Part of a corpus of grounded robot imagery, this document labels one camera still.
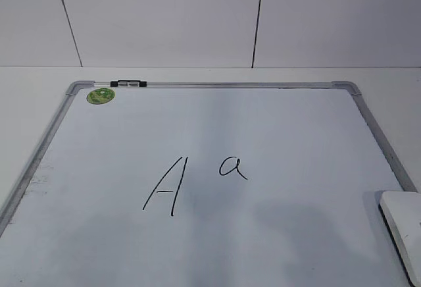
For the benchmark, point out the white rectangular board eraser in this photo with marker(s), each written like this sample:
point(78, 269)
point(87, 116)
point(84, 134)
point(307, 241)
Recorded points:
point(401, 211)

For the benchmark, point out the green round magnet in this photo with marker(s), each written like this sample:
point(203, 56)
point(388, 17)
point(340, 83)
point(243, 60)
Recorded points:
point(100, 96)

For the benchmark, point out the white board with aluminium frame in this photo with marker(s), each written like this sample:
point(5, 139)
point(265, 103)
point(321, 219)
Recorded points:
point(204, 185)

